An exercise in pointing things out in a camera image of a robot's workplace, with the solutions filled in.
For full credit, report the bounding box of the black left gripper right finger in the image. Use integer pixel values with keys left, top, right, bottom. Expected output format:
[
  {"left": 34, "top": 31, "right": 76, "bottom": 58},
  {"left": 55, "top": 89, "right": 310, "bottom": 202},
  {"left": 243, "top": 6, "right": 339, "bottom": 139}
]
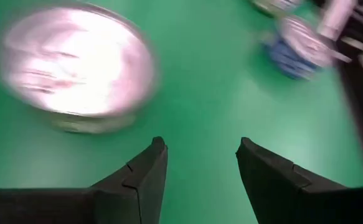
[{"left": 235, "top": 136, "right": 363, "bottom": 224}]

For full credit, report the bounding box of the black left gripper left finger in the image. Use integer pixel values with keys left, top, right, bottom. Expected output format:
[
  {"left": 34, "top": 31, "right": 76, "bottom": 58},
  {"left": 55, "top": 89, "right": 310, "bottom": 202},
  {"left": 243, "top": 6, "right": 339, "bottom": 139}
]
[{"left": 0, "top": 136, "right": 169, "bottom": 224}]

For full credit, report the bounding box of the green albacore tuna can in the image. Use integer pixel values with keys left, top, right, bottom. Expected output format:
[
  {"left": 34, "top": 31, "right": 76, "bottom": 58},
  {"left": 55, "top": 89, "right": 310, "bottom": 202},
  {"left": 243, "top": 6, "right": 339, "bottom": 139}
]
[{"left": 250, "top": 0, "right": 305, "bottom": 18}]

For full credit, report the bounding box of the green table mat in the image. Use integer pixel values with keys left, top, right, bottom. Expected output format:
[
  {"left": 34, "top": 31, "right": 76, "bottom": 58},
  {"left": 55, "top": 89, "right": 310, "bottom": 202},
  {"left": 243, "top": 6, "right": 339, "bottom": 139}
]
[{"left": 0, "top": 0, "right": 363, "bottom": 224}]

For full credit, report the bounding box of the dark blue tuna can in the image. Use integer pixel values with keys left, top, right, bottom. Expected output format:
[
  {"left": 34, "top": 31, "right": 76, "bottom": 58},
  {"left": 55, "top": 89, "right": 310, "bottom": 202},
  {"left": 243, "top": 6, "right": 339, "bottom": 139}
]
[{"left": 263, "top": 14, "right": 353, "bottom": 81}]

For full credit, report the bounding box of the silver lidded tuna can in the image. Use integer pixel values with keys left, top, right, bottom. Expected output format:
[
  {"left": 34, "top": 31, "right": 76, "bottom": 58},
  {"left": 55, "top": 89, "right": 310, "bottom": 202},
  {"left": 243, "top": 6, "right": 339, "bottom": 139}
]
[{"left": 0, "top": 1, "right": 160, "bottom": 135}]

